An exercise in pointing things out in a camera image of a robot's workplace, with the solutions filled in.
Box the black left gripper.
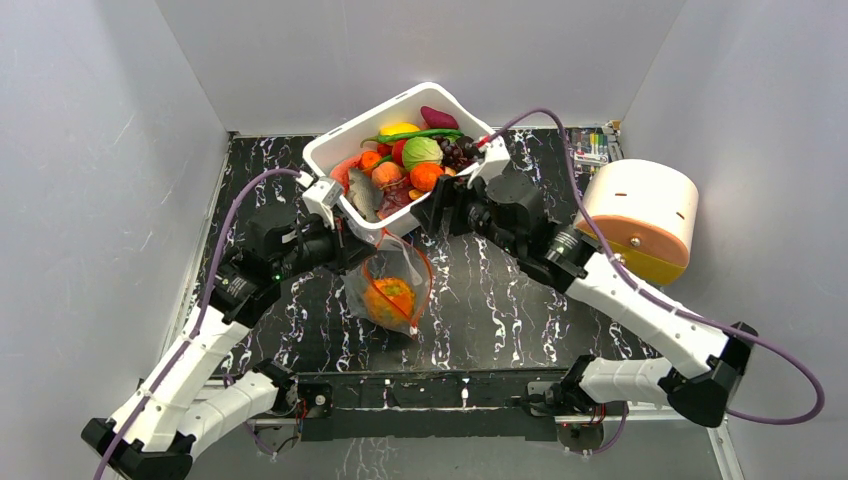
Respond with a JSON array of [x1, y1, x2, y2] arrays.
[[274, 209, 378, 281]]

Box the clear zip top bag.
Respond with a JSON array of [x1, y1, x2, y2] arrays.
[[342, 230, 434, 338]]

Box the orange toy pineapple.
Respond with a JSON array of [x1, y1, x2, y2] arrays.
[[363, 277, 418, 331]]

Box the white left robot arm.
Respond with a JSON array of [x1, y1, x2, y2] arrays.
[[81, 204, 376, 479]]

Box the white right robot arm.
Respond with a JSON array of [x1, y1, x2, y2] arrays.
[[411, 173, 753, 428]]

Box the orange toy tangerine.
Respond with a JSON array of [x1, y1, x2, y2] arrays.
[[409, 163, 445, 192]]

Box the dark red toy meat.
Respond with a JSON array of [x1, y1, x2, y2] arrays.
[[377, 182, 414, 220]]

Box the grey toy fish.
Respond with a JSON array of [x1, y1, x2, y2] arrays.
[[346, 168, 383, 223]]

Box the green toy cabbage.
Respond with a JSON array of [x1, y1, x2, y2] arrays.
[[402, 137, 442, 171]]

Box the dark toy grapes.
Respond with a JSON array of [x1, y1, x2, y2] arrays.
[[439, 136, 475, 172]]

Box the red toy slice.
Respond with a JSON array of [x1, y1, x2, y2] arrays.
[[329, 155, 361, 193]]

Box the green toy chili pepper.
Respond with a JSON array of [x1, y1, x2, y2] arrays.
[[359, 129, 463, 147]]

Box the yellow toy lemon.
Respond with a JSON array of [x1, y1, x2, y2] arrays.
[[379, 122, 420, 136]]

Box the purple toy sweet potato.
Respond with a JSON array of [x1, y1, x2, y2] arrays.
[[420, 106, 460, 130]]

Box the box of markers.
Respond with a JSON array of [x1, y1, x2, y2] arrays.
[[570, 123, 624, 168]]

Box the white cylindrical drum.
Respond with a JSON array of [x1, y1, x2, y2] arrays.
[[582, 159, 699, 286]]

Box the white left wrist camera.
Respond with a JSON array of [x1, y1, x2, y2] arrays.
[[296, 171, 344, 230]]

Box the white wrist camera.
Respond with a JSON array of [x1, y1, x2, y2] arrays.
[[296, 171, 344, 230], [468, 137, 510, 183]]

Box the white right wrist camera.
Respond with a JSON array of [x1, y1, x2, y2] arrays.
[[468, 137, 510, 183]]

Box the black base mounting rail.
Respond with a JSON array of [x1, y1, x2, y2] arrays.
[[129, 362, 727, 444]]

